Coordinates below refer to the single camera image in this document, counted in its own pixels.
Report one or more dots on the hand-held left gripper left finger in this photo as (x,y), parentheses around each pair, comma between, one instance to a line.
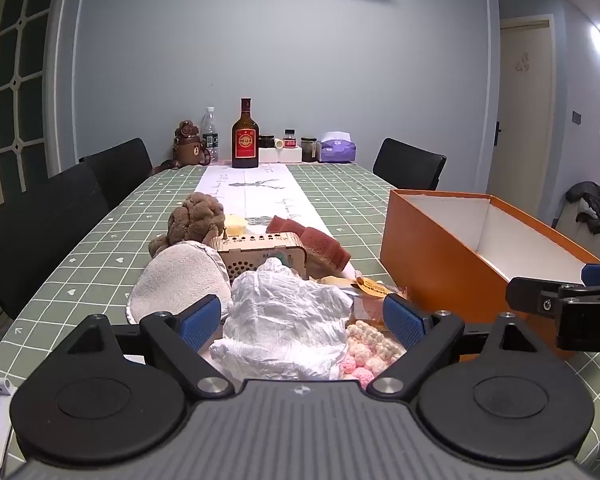
(200,320)

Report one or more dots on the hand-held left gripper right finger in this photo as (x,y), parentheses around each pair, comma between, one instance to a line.
(402,320)

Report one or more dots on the pink and cream crochet piece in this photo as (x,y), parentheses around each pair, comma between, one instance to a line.
(367,347)

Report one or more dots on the white oval cloth mitt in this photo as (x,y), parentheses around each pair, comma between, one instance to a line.
(175,280)

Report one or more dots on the orange cardboard box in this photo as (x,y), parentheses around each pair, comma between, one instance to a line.
(430,260)

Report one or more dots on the clear plastic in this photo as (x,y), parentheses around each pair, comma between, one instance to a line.
(280,320)

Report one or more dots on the yellow cloth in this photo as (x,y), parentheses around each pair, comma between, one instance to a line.
(235,225)

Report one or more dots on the brown plush toy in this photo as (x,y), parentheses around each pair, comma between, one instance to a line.
(195,217)

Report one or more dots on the red sponge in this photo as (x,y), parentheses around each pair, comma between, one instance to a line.
(325,247)

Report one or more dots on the light sofa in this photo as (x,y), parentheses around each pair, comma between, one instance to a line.
(575,230)

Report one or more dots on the dark jacket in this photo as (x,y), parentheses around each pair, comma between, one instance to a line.
(592,202)

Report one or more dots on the wooden radio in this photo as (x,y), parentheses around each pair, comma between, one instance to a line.
(260,255)

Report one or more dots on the green checked tablecloth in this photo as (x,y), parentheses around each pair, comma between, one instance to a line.
(105,240)

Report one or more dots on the white printed table runner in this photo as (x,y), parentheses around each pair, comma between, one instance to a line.
(260,195)

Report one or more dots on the black chair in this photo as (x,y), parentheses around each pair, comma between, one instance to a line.
(120,170)
(40,230)
(410,165)

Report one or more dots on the brown bear-shaped bottle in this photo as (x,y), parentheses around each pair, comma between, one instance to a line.
(189,147)

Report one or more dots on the plain cream door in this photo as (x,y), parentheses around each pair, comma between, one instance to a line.
(522,120)

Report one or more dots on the white box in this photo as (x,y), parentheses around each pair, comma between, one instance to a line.
(291,155)
(268,155)

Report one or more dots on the clear plastic water bottle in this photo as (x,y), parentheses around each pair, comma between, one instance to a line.
(210,140)

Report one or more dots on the brown glass bottle red label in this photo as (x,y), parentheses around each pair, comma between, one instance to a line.
(245,145)

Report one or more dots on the purple tissue pack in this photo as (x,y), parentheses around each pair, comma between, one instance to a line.
(337,150)

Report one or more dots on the dark glass jar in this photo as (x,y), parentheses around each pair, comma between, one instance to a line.
(309,150)

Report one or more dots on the small jar with red label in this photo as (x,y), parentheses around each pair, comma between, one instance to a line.
(290,139)

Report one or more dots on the glass panel door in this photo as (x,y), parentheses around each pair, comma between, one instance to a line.
(25,85)

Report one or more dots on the dark wall switch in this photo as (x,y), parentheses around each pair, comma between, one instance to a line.
(576,117)

